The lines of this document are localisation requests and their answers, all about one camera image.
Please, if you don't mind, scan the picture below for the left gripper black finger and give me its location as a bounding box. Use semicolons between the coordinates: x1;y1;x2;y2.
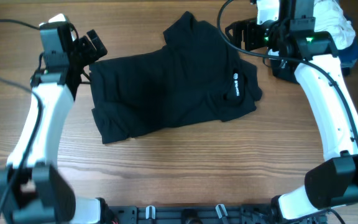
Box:
87;29;108;58
78;35;94;52

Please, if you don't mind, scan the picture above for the black t-shirt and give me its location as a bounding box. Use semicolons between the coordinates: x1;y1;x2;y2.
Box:
89;12;262;144

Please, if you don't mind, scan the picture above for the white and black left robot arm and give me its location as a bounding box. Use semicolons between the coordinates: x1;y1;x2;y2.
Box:
0;19;117;223

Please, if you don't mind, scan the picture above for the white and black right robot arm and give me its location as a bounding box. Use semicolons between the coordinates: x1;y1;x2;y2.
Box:
219;1;358;223

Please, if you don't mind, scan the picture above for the white crumpled garment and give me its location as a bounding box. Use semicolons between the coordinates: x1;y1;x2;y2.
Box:
313;0;356;50

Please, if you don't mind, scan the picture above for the blue folded garment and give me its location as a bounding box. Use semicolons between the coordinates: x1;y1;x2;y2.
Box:
334;11;358;77

